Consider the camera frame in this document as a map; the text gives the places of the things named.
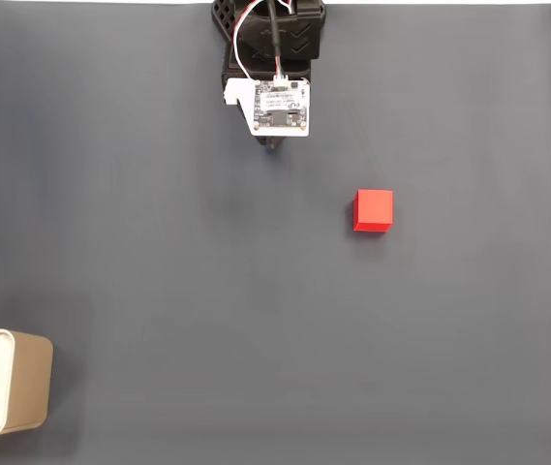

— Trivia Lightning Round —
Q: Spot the red cube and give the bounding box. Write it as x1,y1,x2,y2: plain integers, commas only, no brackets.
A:
352,188,394,234

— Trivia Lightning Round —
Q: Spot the beige white box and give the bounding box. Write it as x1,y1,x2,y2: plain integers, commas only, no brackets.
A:
0,327,55,438

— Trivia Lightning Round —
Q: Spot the grey table mat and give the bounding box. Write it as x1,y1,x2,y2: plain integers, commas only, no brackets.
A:
0,3,551,465

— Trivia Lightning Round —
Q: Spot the white camera board mount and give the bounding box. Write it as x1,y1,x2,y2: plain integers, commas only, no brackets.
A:
224,76,312,139

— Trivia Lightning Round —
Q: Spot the black camera cable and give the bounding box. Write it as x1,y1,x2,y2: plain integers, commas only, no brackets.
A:
263,0,287,78

